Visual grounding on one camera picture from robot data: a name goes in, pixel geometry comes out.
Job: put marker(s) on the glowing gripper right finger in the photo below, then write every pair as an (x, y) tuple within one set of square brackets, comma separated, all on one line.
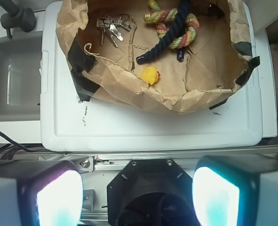
[(236, 190)]

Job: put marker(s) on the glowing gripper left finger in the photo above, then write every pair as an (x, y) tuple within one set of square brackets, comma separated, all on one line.
[(40, 193)]

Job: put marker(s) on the white plastic bin lid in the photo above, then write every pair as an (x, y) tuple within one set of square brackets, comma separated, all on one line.
[(69, 124)]

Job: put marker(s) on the clear plastic tub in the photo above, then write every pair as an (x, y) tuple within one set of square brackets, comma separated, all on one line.
[(20, 79)]

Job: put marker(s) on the yellow rubber duck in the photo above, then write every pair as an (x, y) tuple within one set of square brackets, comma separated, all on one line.
[(150, 75)]

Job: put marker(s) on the brown paper bag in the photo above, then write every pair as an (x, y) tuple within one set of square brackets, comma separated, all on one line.
[(208, 61)]

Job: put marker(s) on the black clamp knob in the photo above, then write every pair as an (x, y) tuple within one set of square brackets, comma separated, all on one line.
[(17, 16)]

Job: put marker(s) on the silver key bunch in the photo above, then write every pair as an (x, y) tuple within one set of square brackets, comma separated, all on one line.
[(108, 27)]

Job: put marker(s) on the aluminium extrusion rail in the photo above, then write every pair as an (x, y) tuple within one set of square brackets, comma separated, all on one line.
[(97, 161)]

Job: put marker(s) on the black octagonal mount plate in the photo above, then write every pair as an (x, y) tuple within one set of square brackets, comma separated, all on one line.
[(151, 193)]

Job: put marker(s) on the multicolour braided rope toy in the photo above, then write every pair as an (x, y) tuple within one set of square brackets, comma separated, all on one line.
[(176, 28)]

